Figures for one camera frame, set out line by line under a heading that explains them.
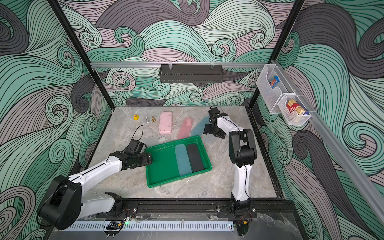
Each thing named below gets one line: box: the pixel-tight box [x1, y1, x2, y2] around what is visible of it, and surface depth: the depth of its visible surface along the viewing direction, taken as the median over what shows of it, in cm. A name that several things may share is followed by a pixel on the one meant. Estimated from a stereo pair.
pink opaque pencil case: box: [159, 111, 173, 135], surface depth 109 cm
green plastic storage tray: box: [146, 135, 213, 188], surface depth 90 cm
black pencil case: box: [187, 143, 205, 173], surface depth 92 cm
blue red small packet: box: [270, 75, 281, 89], surface depth 85 cm
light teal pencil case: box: [174, 144, 193, 176], surface depth 92 cm
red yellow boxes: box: [286, 99, 306, 115], surface depth 67 cm
